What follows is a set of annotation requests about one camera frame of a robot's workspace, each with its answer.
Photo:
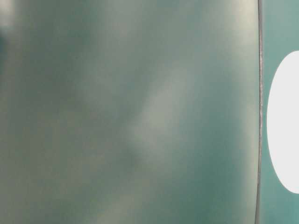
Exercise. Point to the green table mat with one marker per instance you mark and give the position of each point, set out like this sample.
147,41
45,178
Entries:
129,111

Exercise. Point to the white round bowl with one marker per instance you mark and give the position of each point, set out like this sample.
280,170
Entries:
282,122

